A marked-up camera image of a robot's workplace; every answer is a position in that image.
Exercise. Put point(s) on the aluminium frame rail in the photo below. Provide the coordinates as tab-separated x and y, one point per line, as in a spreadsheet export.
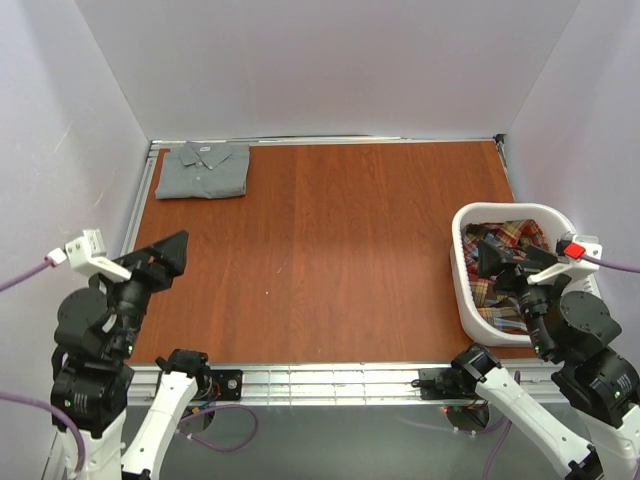
141	197
342	384

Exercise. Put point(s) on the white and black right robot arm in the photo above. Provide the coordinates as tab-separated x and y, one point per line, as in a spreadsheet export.
571	329

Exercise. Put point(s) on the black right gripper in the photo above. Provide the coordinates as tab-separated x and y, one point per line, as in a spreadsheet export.
513	275

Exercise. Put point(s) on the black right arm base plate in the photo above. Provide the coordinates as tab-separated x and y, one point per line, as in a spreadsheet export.
433	384

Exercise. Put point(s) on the red plaid shirt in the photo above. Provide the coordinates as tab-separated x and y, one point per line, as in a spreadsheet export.
498	310

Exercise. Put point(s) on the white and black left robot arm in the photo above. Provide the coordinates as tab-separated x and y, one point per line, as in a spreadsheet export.
96	334

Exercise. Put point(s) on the aluminium front frame rail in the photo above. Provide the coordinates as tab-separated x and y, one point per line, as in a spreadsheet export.
342	384

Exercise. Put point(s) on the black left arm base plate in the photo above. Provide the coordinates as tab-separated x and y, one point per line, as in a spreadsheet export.
226	385

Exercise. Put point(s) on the white plastic laundry basket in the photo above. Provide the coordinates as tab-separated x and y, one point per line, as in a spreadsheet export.
555	226

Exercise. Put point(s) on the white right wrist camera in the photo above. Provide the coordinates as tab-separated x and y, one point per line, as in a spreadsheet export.
572	251

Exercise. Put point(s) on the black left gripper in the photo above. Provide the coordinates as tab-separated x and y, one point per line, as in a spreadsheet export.
148	270

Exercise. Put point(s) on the aluminium left frame rail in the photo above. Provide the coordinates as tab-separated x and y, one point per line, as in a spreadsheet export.
141	197

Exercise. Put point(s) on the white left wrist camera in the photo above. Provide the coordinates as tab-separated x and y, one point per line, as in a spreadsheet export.
86	255

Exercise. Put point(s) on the grey long sleeve shirt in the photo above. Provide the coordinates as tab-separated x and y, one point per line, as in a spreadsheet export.
204	170

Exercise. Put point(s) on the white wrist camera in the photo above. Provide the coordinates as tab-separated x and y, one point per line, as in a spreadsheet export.
572	251
86	255

